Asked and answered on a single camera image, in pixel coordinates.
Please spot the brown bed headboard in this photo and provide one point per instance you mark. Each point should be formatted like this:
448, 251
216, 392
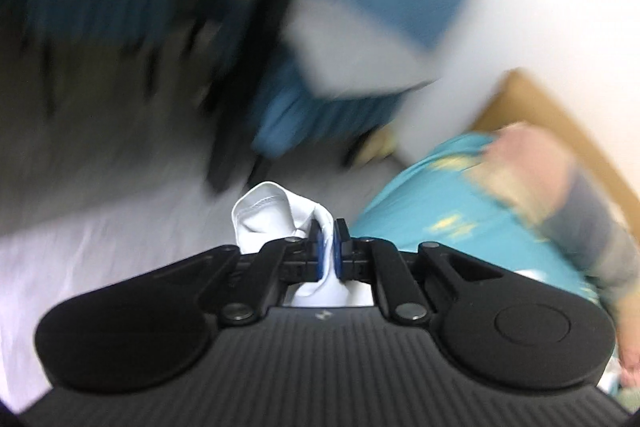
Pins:
550, 117

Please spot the plaid pillow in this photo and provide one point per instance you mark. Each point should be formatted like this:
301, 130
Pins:
565, 202

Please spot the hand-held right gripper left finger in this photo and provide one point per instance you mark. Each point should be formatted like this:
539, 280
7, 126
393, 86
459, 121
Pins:
316, 253

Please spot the teal printed bed sheet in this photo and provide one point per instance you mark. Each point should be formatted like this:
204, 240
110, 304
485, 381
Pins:
440, 217

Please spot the white t-shirt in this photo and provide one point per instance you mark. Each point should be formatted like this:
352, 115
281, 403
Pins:
272, 217

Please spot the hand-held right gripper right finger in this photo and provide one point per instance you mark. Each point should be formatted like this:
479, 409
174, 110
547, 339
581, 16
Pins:
342, 252

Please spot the grey seat cushion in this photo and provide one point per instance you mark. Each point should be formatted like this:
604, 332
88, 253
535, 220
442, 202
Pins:
350, 52

